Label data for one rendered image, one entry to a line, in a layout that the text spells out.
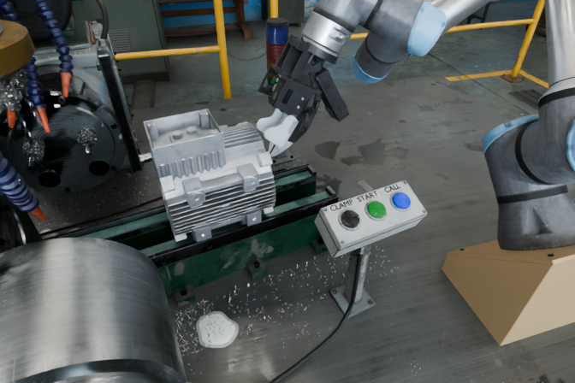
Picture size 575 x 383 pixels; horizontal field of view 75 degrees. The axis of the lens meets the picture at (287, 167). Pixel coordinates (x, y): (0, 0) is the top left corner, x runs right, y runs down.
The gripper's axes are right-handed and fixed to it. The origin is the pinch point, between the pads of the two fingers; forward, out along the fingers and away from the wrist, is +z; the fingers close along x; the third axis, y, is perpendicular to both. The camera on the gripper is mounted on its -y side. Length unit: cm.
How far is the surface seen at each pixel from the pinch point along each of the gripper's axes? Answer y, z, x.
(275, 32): -7.4, -17.1, -33.4
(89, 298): 30.5, 10.4, 24.9
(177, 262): 9.5, 27.9, 1.2
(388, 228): -9.5, -1.4, 22.8
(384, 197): -10.6, -4.3, 18.3
